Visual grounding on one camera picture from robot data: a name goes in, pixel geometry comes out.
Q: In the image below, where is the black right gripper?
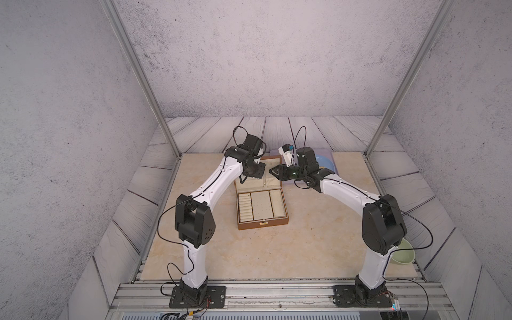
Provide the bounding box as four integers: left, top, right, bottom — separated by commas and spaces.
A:
269, 163, 308, 182

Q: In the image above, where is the brown leather jewelry box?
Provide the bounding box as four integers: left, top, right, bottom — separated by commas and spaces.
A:
235, 155, 289, 230

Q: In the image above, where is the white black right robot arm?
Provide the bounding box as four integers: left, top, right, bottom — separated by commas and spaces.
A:
269, 144, 407, 290

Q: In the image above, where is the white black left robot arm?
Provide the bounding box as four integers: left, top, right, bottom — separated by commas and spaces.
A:
175, 134, 266, 290

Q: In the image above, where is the blue plate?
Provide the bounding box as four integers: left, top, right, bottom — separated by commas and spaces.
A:
315, 155, 337, 173

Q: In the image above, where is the lilac plastic tray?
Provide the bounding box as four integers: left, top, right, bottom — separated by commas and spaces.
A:
269, 149, 338, 174

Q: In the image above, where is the light green bowl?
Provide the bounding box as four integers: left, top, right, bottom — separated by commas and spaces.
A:
390, 238, 415, 265

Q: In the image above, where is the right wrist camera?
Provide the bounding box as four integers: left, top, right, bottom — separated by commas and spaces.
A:
278, 143, 296, 167

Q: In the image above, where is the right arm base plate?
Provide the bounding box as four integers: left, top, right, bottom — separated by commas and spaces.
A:
333, 285, 393, 308

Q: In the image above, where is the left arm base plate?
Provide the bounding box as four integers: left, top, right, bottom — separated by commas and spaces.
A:
169, 285, 227, 309

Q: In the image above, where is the left aluminium frame post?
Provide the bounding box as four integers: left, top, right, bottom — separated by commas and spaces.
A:
100, 0, 182, 159

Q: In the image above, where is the aluminium frame post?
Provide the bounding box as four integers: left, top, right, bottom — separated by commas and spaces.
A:
363, 0, 455, 159
100, 0, 182, 159

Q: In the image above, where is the right aluminium frame post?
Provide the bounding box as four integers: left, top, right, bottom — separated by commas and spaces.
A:
363, 0, 455, 159

